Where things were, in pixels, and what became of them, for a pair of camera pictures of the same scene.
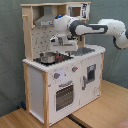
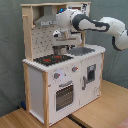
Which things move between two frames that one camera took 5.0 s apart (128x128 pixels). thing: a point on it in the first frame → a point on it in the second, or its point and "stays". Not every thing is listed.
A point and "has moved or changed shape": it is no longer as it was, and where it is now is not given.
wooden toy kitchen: [57, 83] stays
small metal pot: [47, 57] has moved or changed shape
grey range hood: [47, 18] stays
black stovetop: [59, 58] stays
